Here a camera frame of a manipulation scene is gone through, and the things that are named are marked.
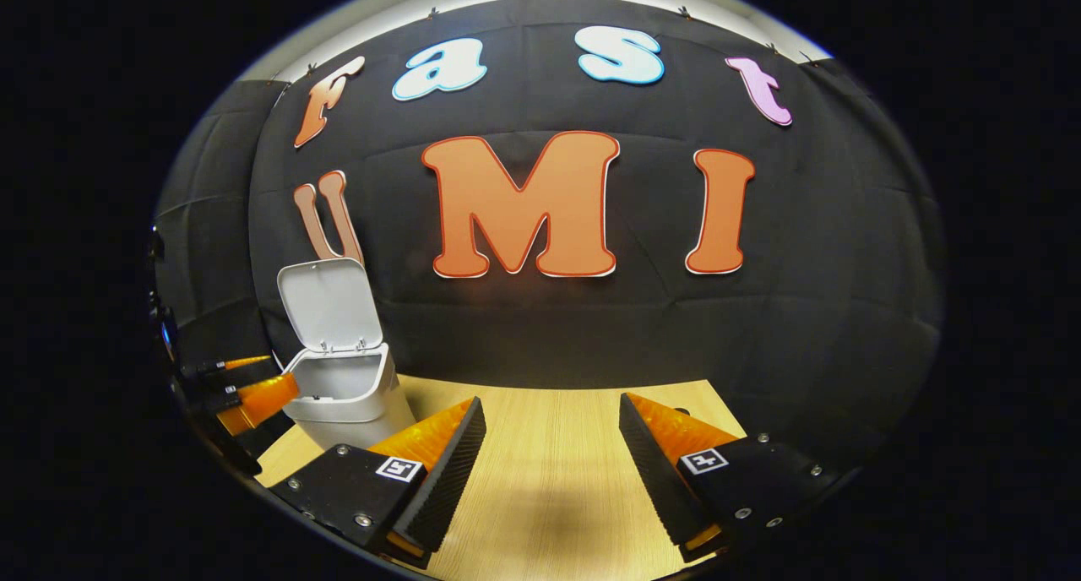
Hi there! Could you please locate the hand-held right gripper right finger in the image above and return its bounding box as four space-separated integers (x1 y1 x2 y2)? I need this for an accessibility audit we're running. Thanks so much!
619 392 847 564

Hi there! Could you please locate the black backdrop cloth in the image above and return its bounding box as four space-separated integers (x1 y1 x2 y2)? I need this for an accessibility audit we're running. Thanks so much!
152 0 945 481

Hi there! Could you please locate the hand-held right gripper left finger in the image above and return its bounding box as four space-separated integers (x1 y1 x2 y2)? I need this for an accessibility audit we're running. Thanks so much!
269 397 488 570

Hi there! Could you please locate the wooden desktop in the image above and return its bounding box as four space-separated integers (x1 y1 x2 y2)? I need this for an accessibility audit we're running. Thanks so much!
253 376 748 581

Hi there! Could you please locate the white desktop garbage bin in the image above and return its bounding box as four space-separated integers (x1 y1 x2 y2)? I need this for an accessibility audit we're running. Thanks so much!
276 258 417 451

